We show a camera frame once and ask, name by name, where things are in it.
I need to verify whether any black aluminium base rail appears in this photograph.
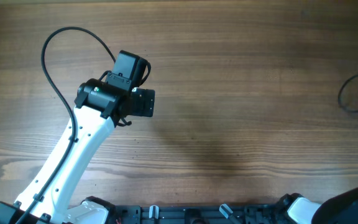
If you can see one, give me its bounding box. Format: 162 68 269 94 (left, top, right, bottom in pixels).
104 198 332 224

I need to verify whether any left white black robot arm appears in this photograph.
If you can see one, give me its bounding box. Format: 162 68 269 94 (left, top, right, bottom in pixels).
0 50 155 223

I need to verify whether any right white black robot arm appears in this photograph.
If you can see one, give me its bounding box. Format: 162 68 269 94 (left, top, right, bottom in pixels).
275 187 358 224

